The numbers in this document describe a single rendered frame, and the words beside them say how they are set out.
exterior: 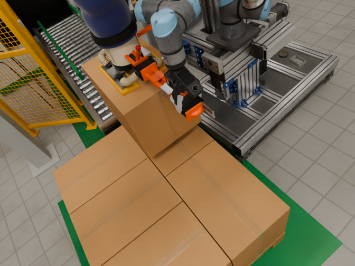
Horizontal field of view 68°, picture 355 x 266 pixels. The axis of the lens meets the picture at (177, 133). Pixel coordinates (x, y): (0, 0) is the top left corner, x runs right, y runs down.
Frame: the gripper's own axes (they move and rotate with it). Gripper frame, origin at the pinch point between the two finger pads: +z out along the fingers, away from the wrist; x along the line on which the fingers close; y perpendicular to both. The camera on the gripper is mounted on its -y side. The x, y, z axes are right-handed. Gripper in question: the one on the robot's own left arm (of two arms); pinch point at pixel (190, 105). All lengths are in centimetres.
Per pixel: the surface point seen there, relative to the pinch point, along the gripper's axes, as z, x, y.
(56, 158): 118, 88, 156
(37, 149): 97, 95, 157
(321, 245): 121, -37, -51
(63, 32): 61, 6, 275
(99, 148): 66, 42, 77
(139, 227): 67, 47, 8
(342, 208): 120, -66, -44
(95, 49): 62, -7, 202
